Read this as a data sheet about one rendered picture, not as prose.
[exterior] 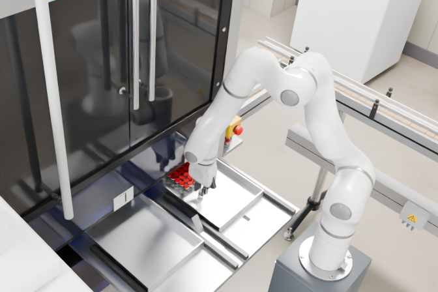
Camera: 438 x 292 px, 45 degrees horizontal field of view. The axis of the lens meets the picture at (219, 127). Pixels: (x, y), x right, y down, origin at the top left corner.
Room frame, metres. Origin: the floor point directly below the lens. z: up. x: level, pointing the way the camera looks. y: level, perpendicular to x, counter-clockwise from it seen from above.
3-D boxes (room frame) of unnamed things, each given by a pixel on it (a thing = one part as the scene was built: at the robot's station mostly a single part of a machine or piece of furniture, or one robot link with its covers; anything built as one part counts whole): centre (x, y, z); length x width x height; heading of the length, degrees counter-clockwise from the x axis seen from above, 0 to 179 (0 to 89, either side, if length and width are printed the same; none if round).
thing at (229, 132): (1.69, -0.04, 1.00); 0.08 x 0.07 x 0.07; 54
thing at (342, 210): (1.15, -0.42, 1.16); 0.19 x 0.12 x 0.24; 158
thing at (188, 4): (1.41, 0.15, 1.51); 0.43 x 0.01 x 0.59; 144
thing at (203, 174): (1.37, 0.04, 1.05); 0.10 x 0.07 x 0.11; 54
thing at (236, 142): (1.73, -0.01, 0.87); 0.14 x 0.13 x 0.02; 54
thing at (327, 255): (1.18, -0.43, 0.95); 0.19 x 0.19 x 0.18
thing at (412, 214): (1.78, -0.99, 0.50); 0.12 x 0.05 x 0.09; 54
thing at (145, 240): (1.15, 0.22, 0.90); 0.34 x 0.26 x 0.04; 54
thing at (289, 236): (2.15, -0.60, 0.07); 0.50 x 0.08 x 0.14; 144
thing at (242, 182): (1.42, 0.01, 0.90); 0.34 x 0.26 x 0.04; 54
